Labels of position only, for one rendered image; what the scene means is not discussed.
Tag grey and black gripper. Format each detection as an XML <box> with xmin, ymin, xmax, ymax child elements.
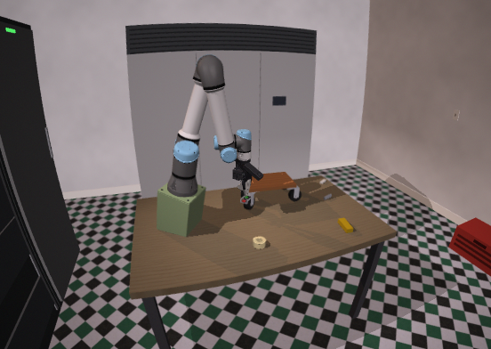
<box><xmin>232</xmin><ymin>158</ymin><xmax>252</xmax><ymax>197</ymax></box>

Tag beige roll of masking tape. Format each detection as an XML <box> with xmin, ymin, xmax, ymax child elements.
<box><xmin>253</xmin><ymin>236</ymin><xmax>266</xmax><ymax>249</ymax></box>

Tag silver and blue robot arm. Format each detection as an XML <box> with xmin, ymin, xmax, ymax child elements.
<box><xmin>167</xmin><ymin>55</ymin><xmax>252</xmax><ymax>198</ymax></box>

